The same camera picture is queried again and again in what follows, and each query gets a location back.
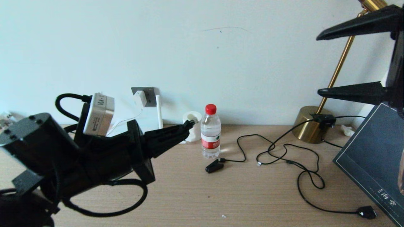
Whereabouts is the red-capped water bottle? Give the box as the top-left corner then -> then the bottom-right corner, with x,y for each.
201,104 -> 221,159

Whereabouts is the black box on lamp base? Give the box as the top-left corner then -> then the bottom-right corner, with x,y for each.
311,114 -> 336,129

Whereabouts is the grey wall socket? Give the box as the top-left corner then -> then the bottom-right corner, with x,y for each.
131,87 -> 156,107

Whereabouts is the black clip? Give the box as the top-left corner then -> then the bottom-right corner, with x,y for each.
205,159 -> 226,173

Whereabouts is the brass desk lamp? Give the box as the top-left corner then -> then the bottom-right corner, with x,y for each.
291,0 -> 389,144

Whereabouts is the dark blue paper bag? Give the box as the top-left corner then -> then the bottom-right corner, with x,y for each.
333,102 -> 404,227

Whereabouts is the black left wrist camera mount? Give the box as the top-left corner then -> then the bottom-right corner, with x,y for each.
74,101 -> 92,147

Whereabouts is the white toilet paper roll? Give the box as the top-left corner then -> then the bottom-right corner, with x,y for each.
181,111 -> 203,143

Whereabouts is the black lamp power cable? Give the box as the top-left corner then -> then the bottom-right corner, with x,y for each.
256,116 -> 378,220

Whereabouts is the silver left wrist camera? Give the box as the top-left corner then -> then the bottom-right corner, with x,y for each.
83,93 -> 115,137

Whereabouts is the white router with antennas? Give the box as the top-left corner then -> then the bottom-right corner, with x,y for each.
107,96 -> 187,145

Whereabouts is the thin black clip cable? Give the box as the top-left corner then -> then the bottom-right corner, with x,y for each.
221,135 -> 325,189

